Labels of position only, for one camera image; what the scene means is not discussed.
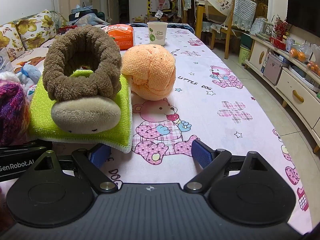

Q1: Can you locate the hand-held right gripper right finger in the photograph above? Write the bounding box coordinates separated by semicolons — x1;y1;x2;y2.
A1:
183;138;277;194

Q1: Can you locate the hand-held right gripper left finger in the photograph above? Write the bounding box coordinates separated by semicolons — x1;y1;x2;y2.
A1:
26;143;119;195

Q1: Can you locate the green microfibre cloth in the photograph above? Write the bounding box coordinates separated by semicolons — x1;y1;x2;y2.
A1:
27;69;133;153

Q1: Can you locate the beige round plush toy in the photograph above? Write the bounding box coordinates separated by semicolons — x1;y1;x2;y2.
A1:
51;97;122;135

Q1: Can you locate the purple knitted hat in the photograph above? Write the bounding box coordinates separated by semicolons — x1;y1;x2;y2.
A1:
0;79;31;147

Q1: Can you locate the light blue fluffy sock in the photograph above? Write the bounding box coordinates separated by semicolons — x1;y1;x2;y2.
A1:
16;64;42;88

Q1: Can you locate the orange towel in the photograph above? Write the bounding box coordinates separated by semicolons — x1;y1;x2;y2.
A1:
122;44;176;101

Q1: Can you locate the brown fluffy plush ring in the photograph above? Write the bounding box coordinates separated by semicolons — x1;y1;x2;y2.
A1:
42;24;123;102

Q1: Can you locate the green waste bin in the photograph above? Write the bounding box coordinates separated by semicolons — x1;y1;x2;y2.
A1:
237;44;252;65

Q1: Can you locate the pink case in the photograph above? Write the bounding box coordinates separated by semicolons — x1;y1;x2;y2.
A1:
263;53;283;86

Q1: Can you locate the cream cabinet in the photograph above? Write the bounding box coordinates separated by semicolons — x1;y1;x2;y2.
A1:
244;33;320;154

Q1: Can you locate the orange tissue pack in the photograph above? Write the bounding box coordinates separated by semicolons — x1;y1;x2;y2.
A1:
101;24;135;51

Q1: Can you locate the floral sofa cushion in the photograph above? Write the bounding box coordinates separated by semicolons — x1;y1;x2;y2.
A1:
0;24;25;55
16;9;57;50

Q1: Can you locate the white paper cup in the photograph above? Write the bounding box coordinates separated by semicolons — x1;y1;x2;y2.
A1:
147;21;169;46

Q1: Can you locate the red box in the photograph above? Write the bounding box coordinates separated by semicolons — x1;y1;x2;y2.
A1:
58;24;78;34

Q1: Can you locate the yellow wooden dining table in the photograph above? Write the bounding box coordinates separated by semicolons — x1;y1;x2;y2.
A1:
194;0;234;40

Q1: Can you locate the bag of oranges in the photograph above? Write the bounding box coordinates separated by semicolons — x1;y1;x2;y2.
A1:
307;59;320;77
289;43;313;63

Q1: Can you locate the pile of folded clothes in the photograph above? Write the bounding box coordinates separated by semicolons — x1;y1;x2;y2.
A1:
68;4;111;27

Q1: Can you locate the red berry decoration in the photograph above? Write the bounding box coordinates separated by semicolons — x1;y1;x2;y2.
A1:
273;15;288;38

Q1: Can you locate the chair with beige bib cover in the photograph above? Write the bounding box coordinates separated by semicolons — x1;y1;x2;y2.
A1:
204;0;257;59

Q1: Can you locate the chair with teal lace cover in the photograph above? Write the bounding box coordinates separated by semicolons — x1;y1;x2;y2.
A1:
178;0;196;24

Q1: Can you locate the white plastic bag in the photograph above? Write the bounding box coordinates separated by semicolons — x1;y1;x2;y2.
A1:
156;0;171;11

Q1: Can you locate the black television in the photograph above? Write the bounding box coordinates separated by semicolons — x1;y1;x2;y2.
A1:
286;0;320;39

